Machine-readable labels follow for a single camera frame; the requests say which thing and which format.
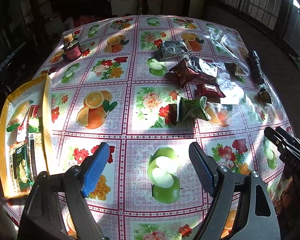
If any dark green biscuit bar pack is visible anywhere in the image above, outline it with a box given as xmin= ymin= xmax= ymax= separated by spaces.
xmin=12 ymin=143 xmax=33 ymax=192

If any orange cracker pack with barcode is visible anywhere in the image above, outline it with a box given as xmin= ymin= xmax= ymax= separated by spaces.
xmin=9 ymin=133 xmax=47 ymax=181

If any red white small snack packet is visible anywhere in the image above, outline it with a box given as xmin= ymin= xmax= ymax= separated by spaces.
xmin=16 ymin=119 xmax=28 ymax=143

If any green white torn snack bag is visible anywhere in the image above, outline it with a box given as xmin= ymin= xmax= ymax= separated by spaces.
xmin=27 ymin=117 xmax=42 ymax=133

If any red labelled snack packet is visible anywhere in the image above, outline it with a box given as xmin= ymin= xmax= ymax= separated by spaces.
xmin=196 ymin=83 xmax=225 ymax=98

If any green yellow cracker pack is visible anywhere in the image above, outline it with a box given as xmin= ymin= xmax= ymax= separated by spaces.
xmin=6 ymin=100 xmax=33 ymax=132

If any small red candy packet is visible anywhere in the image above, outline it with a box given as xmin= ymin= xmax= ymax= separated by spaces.
xmin=29 ymin=105 xmax=40 ymax=118

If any green crinkled snack packet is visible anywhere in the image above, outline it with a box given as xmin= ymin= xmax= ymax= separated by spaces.
xmin=177 ymin=96 xmax=211 ymax=122

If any silver black foil snack bag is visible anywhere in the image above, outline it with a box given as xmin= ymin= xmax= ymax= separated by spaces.
xmin=188 ymin=55 xmax=218 ymax=83

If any maroon snack bag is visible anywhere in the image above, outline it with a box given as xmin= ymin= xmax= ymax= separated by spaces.
xmin=169 ymin=58 xmax=199 ymax=88

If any grey foil snack packet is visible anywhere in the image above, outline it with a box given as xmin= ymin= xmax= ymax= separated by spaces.
xmin=154 ymin=40 xmax=190 ymax=61

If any small clear green-edged cookie pack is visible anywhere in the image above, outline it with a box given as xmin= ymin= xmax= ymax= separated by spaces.
xmin=205 ymin=102 xmax=232 ymax=127

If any person's right hand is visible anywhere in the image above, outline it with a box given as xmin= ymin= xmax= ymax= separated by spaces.
xmin=275 ymin=177 xmax=294 ymax=215

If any small dark triangular wrapper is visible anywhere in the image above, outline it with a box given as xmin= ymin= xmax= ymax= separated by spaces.
xmin=257 ymin=87 xmax=272 ymax=104

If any yellow cardboard box tray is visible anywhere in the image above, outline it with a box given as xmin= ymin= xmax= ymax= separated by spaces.
xmin=0 ymin=74 xmax=55 ymax=199

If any black flashlight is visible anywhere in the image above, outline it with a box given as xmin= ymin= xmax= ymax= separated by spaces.
xmin=248 ymin=50 xmax=264 ymax=85

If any small olive wrapper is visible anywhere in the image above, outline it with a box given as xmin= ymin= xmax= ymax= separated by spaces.
xmin=224 ymin=62 xmax=249 ymax=76

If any clear plastic sheet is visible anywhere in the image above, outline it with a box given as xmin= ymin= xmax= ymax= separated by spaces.
xmin=205 ymin=23 xmax=250 ymax=76

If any window with grille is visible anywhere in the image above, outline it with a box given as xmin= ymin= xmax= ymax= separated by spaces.
xmin=221 ymin=0 xmax=300 ymax=56

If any floral fruit vinyl tablecloth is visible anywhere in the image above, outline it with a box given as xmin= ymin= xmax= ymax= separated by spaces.
xmin=2 ymin=15 xmax=294 ymax=240

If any dark red cork-topped jar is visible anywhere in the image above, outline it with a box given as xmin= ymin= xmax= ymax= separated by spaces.
xmin=63 ymin=34 xmax=82 ymax=61

